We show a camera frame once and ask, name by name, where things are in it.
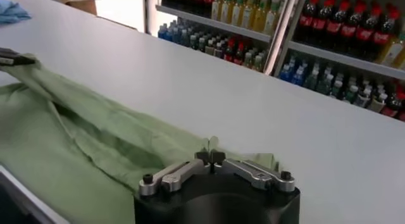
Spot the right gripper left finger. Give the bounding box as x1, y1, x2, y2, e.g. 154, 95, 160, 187
138, 151, 211, 197

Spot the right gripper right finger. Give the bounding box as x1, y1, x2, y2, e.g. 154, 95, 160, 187
211, 150, 296, 194

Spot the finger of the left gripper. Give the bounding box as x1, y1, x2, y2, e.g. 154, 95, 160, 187
0, 47, 32, 59
0, 57, 36, 67

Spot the light green printed t-shirt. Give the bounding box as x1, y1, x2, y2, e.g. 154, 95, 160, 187
0, 53, 279, 224

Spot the crumpled light blue garment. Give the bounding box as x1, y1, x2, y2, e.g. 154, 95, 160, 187
0, 0, 32, 25

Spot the open brown cardboard box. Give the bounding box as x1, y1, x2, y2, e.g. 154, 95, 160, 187
63, 0, 97, 16

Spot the yellow juice bottle green cap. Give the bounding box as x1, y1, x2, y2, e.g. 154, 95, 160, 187
378, 30, 405, 68
220, 0, 234, 25
242, 0, 256, 30
264, 0, 282, 35
230, 0, 245, 27
211, 0, 222, 22
252, 0, 269, 33

